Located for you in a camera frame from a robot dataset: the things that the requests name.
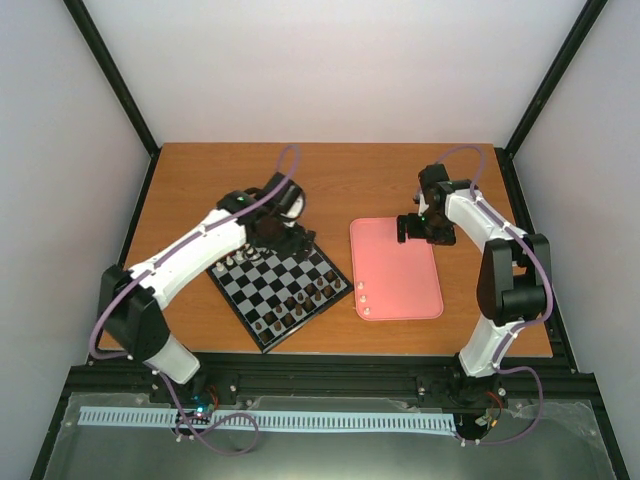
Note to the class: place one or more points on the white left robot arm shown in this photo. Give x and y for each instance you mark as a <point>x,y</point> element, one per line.
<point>132,300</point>

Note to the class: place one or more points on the pink plastic tray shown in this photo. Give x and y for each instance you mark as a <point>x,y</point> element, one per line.
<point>401,279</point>

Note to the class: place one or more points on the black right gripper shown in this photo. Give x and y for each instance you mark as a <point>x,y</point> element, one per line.
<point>445,237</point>

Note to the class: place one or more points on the black aluminium frame post left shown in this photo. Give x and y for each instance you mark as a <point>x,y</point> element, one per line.
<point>111,72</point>

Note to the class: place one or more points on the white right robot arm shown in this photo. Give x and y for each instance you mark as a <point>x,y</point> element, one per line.
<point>514,283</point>

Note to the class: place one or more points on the light blue cable duct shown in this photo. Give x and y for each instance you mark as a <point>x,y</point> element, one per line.
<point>273,421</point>

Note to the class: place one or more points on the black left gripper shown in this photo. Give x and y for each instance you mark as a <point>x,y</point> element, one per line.
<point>293,247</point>

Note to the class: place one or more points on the black and silver chessboard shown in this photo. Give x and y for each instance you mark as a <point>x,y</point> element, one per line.
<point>266,288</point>

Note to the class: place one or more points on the black aluminium frame post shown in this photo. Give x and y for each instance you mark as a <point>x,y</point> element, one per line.
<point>111,72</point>
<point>572,43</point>

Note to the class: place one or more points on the black aluminium frame post right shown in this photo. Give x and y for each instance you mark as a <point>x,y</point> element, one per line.
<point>572,43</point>

